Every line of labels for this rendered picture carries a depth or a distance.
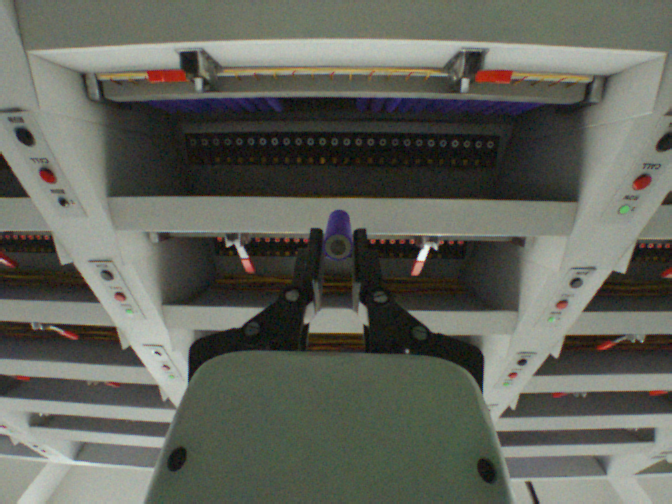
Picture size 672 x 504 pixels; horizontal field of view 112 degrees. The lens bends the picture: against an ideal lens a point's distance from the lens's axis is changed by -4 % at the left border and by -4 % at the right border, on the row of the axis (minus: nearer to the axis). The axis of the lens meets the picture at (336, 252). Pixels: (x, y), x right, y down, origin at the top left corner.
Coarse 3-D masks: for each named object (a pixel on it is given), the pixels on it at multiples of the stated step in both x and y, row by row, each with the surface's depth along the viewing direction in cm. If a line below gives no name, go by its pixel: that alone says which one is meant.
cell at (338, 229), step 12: (336, 216) 17; (348, 216) 19; (336, 228) 14; (348, 228) 15; (324, 240) 14; (336, 240) 14; (348, 240) 14; (324, 252) 14; (336, 252) 14; (348, 252) 14
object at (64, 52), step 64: (64, 0) 20; (128, 0) 20; (192, 0) 20; (256, 0) 20; (320, 0) 20; (384, 0) 20; (448, 0) 20; (512, 0) 20; (576, 0) 20; (640, 0) 19; (64, 64) 24; (128, 64) 25; (256, 64) 25; (320, 64) 25; (384, 64) 25; (512, 64) 24; (576, 64) 23; (640, 64) 22; (128, 128) 33; (192, 128) 41; (256, 128) 40; (320, 128) 40; (384, 128) 40; (448, 128) 40; (576, 128) 29
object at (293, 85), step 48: (144, 96) 28; (192, 96) 28; (240, 96) 28; (288, 96) 28; (336, 96) 28; (384, 96) 28; (432, 96) 28; (480, 96) 27; (528, 96) 27; (576, 96) 26
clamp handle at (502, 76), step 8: (480, 72) 20; (488, 72) 19; (496, 72) 18; (504, 72) 17; (512, 72) 17; (464, 80) 23; (480, 80) 20; (488, 80) 19; (496, 80) 18; (504, 80) 18; (464, 88) 23
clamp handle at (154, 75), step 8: (152, 72) 18; (160, 72) 18; (168, 72) 19; (176, 72) 20; (152, 80) 18; (160, 80) 18; (168, 80) 19; (176, 80) 20; (184, 80) 21; (200, 80) 24; (200, 88) 24
